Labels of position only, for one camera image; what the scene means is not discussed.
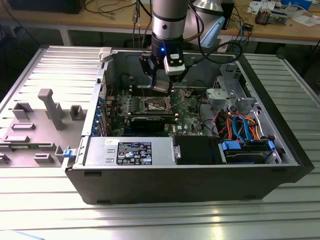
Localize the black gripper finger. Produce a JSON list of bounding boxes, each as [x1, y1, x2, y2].
[[138, 54, 161, 88], [169, 71, 185, 95]]

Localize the metal drive cage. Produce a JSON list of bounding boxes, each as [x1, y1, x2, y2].
[[206, 62, 258, 112]]

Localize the grey case latch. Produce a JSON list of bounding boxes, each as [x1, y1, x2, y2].
[[98, 46, 113, 63]]

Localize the CPU socket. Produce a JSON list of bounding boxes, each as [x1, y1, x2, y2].
[[141, 96, 173, 113]]

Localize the dark hanging cable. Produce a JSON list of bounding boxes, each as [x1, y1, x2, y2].
[[137, 0, 144, 50], [132, 0, 139, 50]]

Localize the grey parts rack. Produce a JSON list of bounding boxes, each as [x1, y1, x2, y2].
[[0, 88, 88, 168]]

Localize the white papers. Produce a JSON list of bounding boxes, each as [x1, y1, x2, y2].
[[247, 1, 276, 13], [291, 11, 320, 28]]

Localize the silver power supply unit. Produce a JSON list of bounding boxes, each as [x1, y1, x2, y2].
[[84, 136, 176, 167]]

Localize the wooden desk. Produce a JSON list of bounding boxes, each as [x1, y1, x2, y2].
[[0, 0, 320, 47]]

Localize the black PC case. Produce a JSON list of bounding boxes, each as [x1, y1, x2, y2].
[[61, 45, 315, 206]]

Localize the orange wire bundle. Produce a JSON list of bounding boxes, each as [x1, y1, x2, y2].
[[217, 112, 263, 141]]

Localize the metal heat sink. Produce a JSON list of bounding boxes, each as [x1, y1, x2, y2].
[[254, 6, 270, 25]]

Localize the black graphics card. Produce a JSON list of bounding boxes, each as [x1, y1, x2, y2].
[[129, 115, 167, 133]]

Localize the hard disk in blue carrier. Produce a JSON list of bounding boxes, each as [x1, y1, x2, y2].
[[219, 139, 276, 165]]

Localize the large white camera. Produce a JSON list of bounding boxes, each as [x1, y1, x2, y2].
[[163, 53, 186, 76]]

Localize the blue wire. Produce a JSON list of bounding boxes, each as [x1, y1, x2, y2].
[[232, 113, 253, 143]]

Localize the blue box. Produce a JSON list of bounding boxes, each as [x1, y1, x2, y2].
[[279, 0, 313, 11]]

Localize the blue cable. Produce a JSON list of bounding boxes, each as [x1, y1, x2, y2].
[[238, 21, 252, 52]]

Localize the silver CPU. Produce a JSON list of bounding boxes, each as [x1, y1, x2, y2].
[[152, 80, 174, 93]]

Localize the grey metal device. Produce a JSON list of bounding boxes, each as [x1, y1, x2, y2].
[[268, 8, 288, 26]]

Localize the black camera cable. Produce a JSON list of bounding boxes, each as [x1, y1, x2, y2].
[[183, 41, 245, 68]]

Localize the green motherboard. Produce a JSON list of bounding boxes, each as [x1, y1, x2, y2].
[[104, 86, 216, 137]]

